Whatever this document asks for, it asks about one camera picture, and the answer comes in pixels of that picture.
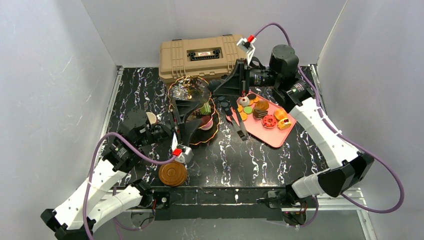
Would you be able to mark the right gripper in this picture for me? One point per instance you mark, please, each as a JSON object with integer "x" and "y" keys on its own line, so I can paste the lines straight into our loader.
{"x": 241, "y": 77}

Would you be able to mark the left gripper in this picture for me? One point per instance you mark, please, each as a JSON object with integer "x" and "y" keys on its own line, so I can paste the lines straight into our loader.
{"x": 176, "y": 122}

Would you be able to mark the grey powdered cake ball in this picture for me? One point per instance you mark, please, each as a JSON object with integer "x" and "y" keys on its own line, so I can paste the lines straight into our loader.
{"x": 244, "y": 101}

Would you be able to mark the metal tongs black handle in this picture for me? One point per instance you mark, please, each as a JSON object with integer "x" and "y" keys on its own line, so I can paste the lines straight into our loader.
{"x": 230, "y": 108}

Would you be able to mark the green layered cake slice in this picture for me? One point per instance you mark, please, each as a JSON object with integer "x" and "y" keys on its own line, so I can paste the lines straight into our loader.
{"x": 206, "y": 109}

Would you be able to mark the chocolate layered cake slice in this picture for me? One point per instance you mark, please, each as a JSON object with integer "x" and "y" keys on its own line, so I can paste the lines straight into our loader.
{"x": 259, "y": 113}

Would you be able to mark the black three tier cake stand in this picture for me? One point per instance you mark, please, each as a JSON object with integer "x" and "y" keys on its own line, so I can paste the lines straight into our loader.
{"x": 191, "y": 97}

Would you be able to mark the pink serving tray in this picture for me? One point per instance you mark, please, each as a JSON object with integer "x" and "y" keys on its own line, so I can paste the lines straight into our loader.
{"x": 274, "y": 137}

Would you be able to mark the red strawberry tart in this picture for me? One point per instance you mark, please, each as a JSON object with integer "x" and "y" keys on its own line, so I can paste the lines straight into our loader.
{"x": 269, "y": 121}

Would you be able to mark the orange sugared bun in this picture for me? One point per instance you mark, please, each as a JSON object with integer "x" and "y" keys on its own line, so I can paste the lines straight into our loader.
{"x": 280, "y": 114}

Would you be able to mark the yellow roll cake with cherry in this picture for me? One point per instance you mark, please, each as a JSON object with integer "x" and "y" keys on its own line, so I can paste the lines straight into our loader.
{"x": 284, "y": 123}

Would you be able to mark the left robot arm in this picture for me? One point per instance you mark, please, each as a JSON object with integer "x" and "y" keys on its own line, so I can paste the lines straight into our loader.
{"x": 121, "y": 155}

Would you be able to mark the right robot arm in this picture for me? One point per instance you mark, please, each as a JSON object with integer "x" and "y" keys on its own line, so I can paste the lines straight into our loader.
{"x": 347, "y": 165}

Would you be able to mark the black sandwich cookie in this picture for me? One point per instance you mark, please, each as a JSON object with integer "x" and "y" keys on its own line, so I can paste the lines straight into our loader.
{"x": 252, "y": 96}

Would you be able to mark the green macaron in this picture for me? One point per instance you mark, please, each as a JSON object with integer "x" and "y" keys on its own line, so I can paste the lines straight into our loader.
{"x": 248, "y": 110}

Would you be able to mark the brown bread bun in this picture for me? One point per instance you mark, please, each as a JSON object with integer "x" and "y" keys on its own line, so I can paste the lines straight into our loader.
{"x": 261, "y": 105}

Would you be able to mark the pink mug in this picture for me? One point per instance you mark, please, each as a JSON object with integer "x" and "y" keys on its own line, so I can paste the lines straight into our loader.
{"x": 152, "y": 118}

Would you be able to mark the tan plastic toolbox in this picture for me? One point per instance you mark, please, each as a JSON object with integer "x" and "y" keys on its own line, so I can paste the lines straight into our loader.
{"x": 208, "y": 58}

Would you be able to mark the stack of wooden coasters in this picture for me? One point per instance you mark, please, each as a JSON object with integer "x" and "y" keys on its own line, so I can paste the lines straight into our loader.
{"x": 173, "y": 174}

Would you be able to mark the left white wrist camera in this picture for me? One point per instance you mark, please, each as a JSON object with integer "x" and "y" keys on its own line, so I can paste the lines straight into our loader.
{"x": 183, "y": 154}

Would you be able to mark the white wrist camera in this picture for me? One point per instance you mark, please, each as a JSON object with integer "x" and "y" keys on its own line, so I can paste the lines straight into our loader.
{"x": 183, "y": 154}
{"x": 247, "y": 45}

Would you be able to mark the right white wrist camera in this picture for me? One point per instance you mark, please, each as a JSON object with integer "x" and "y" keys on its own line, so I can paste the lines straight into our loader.
{"x": 247, "y": 45}

